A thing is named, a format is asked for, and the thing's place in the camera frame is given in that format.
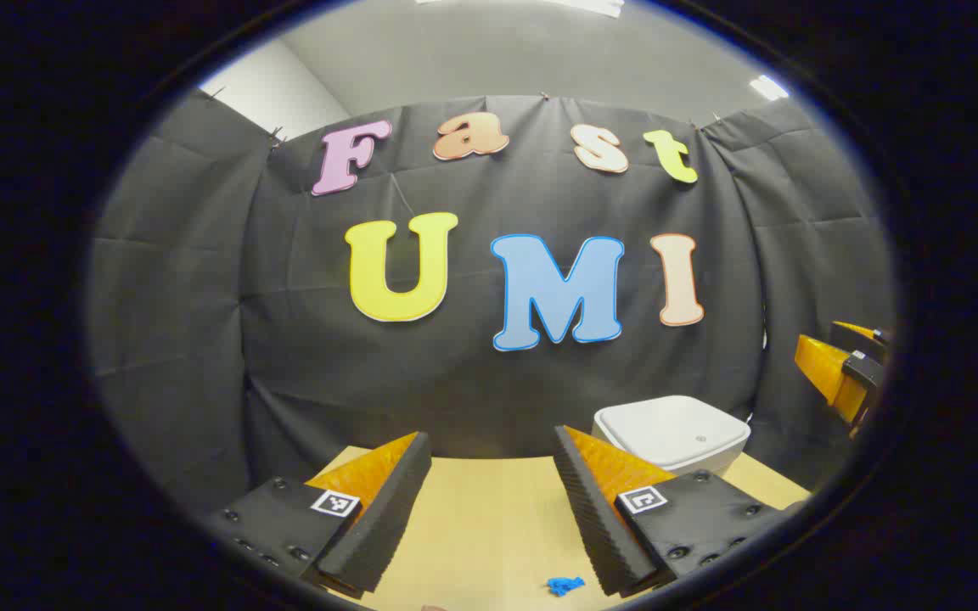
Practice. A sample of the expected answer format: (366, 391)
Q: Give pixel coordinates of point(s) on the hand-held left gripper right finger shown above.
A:
(595, 526)

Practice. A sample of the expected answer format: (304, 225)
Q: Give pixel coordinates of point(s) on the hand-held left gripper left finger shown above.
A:
(374, 526)

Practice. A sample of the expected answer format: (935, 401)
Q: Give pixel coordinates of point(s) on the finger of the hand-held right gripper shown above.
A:
(862, 339)
(833, 373)

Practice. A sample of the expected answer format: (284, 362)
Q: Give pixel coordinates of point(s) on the blue paper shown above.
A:
(565, 585)

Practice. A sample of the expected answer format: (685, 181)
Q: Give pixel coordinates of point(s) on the white desktop garbage bin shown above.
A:
(676, 433)

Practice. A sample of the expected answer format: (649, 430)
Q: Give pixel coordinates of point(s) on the wooden desktop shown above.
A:
(489, 526)

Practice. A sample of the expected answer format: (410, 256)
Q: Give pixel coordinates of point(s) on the black backdrop cloth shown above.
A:
(455, 382)

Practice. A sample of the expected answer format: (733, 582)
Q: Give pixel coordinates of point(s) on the ceiling light panel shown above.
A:
(769, 87)
(595, 5)

